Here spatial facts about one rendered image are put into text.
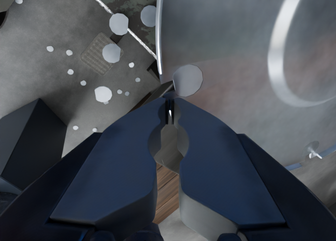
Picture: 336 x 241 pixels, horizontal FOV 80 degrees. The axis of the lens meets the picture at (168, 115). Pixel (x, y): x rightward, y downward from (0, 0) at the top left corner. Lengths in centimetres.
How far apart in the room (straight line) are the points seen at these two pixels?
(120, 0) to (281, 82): 18
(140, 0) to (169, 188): 79
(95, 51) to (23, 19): 29
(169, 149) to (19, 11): 83
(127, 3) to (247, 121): 17
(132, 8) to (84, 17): 65
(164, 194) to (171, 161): 78
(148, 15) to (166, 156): 16
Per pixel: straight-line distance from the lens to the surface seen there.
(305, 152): 27
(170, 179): 89
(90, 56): 76
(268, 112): 19
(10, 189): 68
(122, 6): 25
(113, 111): 103
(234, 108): 17
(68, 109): 103
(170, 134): 15
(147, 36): 26
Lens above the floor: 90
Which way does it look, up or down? 54 degrees down
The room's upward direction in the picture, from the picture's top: 149 degrees clockwise
